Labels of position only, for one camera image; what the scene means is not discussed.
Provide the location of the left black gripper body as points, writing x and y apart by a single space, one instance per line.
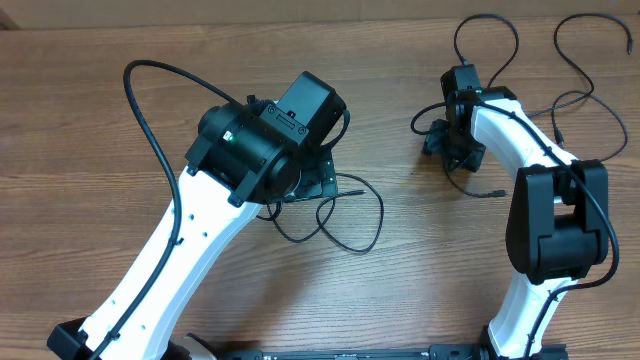
316 180

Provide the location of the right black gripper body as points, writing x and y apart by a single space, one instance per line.
435 138

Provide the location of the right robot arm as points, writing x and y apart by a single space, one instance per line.
558 235

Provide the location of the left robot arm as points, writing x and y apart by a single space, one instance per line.
245 156

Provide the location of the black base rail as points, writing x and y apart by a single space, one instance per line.
345 352

